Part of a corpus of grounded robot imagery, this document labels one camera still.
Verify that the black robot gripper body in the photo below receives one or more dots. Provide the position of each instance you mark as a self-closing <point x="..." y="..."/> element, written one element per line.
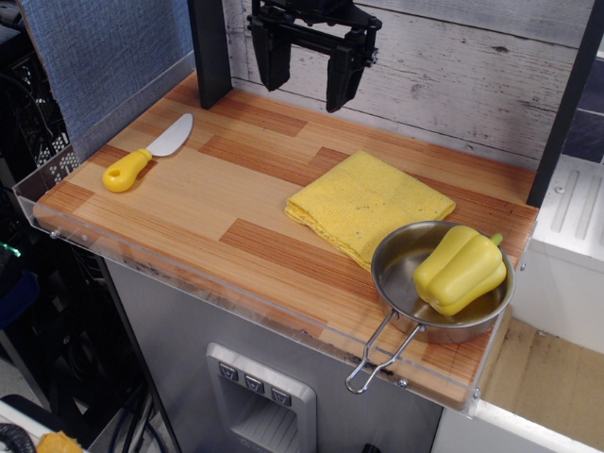
<point x="295" y="19"/>

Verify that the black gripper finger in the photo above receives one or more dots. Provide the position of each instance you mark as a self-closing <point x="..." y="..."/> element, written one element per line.
<point x="273" y="54"/>
<point x="344" y="69"/>

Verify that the yellow cloth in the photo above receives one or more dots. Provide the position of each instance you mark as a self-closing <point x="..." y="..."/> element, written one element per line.
<point x="361" y="200"/>

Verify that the small steel pan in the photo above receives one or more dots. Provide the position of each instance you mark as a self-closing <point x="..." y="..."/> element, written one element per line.
<point x="392" y="267"/>

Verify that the blue fabric partition panel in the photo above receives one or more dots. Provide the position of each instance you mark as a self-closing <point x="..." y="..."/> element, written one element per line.
<point x="109" y="61"/>

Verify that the clear acrylic table guard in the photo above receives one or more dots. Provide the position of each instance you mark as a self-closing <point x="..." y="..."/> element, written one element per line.
<point x="209" y="219"/>

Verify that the yellow toy bell pepper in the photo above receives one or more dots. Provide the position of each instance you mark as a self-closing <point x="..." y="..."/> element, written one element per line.
<point x="464" y="266"/>

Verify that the white ridged side unit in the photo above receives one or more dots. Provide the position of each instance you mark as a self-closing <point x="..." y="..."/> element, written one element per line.
<point x="559" y="279"/>

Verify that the silver toy fridge cabinet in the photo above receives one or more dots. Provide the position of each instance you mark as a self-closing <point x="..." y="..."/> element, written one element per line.
<point x="173" y="330"/>

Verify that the grey dispenser panel with buttons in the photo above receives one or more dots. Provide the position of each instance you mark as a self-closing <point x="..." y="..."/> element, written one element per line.
<point x="261" y="408"/>

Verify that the black right shelf post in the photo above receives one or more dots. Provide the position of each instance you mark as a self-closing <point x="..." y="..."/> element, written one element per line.
<point x="578" y="78"/>

